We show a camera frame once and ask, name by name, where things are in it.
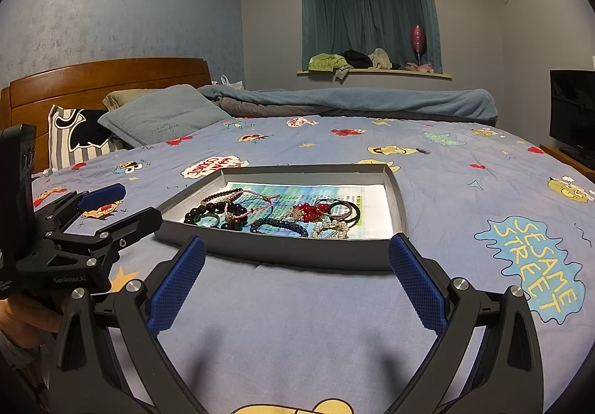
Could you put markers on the black white striped pillow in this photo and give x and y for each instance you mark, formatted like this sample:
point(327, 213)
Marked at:
point(83, 139)

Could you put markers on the grey shallow cardboard box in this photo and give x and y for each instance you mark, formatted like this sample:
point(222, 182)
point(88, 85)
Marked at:
point(279, 251)

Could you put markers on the beige clothing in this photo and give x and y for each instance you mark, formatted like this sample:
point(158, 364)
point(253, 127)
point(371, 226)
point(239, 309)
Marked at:
point(381, 58)

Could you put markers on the teal window curtain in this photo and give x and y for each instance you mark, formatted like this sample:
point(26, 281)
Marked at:
point(362, 9)

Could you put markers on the silver bangle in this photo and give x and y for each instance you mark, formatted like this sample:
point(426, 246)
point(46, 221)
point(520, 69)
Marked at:
point(341, 207)

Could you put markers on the black round bangle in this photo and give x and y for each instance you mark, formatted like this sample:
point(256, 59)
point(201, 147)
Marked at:
point(357, 211)

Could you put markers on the white plastic bag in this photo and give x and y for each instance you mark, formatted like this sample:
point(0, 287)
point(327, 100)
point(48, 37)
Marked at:
point(230, 83)

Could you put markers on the wooden television stand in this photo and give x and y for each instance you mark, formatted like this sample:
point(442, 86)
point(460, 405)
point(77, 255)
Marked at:
point(565, 160)

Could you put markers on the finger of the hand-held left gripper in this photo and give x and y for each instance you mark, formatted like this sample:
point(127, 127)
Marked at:
point(100, 198)
point(137, 222)

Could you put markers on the beige pillow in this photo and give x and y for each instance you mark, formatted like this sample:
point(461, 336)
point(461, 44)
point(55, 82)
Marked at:
point(123, 97)

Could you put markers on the blue grey pillow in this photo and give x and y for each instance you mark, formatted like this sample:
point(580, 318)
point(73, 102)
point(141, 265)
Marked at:
point(162, 116)

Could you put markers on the wooden headboard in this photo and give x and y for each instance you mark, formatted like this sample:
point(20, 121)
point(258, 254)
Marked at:
point(93, 79)

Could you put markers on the printed paper sheet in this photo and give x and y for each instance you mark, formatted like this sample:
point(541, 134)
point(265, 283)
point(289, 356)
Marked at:
point(372, 214)

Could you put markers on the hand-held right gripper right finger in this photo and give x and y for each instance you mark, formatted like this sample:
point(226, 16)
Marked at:
point(418, 284)

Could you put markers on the blue grey blanket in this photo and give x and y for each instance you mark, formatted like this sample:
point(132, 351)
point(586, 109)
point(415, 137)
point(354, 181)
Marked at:
point(348, 102)

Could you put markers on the black clothing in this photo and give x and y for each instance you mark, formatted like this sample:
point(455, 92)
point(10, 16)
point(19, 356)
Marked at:
point(355, 58)

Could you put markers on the person's left hand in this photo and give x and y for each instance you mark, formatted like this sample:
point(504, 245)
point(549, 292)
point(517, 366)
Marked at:
point(23, 318)

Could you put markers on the grey clothing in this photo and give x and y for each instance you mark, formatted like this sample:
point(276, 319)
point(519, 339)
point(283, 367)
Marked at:
point(341, 73)

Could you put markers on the red bead ornament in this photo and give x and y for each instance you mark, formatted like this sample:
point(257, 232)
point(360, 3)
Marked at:
point(309, 211)

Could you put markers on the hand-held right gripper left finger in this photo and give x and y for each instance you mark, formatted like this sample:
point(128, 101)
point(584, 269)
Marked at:
point(179, 288)

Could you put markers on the cartoon printed bed sheet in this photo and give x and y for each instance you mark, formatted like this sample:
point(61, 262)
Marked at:
point(302, 330)

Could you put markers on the black flat television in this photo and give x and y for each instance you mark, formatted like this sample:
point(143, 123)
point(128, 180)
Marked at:
point(574, 111)

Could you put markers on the pink foil balloon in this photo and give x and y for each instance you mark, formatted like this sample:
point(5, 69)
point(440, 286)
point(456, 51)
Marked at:
point(418, 37)

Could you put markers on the green clothing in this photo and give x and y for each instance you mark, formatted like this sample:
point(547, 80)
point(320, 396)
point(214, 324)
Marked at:
point(325, 62)

